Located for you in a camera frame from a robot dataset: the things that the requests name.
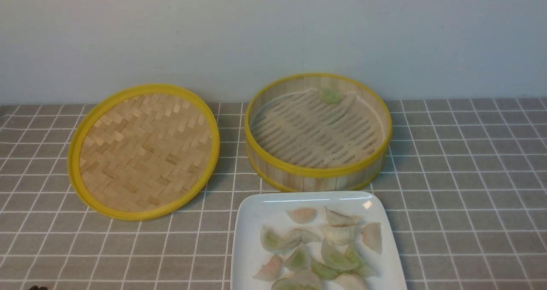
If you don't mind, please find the pink dumpling top of plate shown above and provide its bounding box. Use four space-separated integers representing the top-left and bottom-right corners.
285 208 317 224

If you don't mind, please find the pale pink dumpling right edge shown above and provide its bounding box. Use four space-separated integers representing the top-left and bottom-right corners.
362 222 382 255

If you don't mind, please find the pale dumpling bottom edge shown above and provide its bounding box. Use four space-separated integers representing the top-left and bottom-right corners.
332 273 369 290

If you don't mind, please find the white mesh steamer liner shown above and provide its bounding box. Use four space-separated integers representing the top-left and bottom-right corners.
250 89 385 169

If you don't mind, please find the white dumpling top right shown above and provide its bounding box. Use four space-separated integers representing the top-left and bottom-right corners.
324 206 363 227

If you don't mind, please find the bamboo steamer basket yellow rim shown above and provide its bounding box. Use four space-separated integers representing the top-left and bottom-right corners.
244 73 393 192

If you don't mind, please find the pink dumpling lower left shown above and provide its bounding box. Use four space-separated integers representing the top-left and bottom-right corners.
253 255 283 282

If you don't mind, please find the green dumpling left of plate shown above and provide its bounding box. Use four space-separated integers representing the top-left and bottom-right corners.
260 225 288 255

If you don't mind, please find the white square plate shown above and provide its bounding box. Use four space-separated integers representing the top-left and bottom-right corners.
231 191 408 290

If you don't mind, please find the grey checked tablecloth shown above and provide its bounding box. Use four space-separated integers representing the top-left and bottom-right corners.
0 98 547 290

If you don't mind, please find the green steamed dumpling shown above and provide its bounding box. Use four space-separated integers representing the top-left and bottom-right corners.
320 88 344 105

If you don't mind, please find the green dumpling centre right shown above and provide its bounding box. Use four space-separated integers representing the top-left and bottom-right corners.
321 239 358 271

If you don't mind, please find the white dumpling centre plate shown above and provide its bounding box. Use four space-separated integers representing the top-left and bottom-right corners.
320 225 361 246

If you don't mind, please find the woven bamboo steamer lid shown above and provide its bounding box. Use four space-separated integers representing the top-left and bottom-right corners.
67 84 221 221

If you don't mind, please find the green dumpling lower centre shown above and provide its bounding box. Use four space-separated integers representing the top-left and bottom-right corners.
284 246 311 272

